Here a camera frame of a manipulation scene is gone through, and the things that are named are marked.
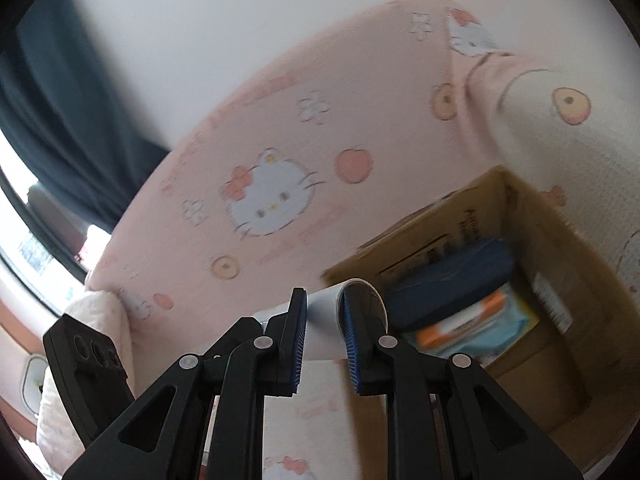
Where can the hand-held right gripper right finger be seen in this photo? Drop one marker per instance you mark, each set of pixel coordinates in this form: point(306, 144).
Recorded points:
point(350, 345)

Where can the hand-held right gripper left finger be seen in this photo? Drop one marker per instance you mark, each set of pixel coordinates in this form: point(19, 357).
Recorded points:
point(298, 340)

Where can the white paper roll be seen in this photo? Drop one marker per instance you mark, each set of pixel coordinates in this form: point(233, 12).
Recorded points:
point(322, 322)

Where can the orange and white tissue pack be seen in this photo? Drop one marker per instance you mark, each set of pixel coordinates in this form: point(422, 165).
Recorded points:
point(460, 322)

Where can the dark blue glasses case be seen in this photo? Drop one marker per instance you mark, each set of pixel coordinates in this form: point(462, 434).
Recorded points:
point(450, 280)

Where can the light blue wet wipes pack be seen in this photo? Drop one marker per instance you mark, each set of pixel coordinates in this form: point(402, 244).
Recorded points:
point(510, 332)

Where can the brown cardboard box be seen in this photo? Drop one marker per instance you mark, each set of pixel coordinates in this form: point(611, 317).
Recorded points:
point(575, 260)

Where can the folded pale pink quilt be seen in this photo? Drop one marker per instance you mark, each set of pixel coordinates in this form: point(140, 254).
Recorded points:
point(100, 310)

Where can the dark blue curtain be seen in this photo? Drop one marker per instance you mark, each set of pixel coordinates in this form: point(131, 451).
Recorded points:
point(75, 135)

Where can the black window frame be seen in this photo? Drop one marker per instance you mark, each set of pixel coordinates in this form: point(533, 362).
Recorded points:
point(12, 187)

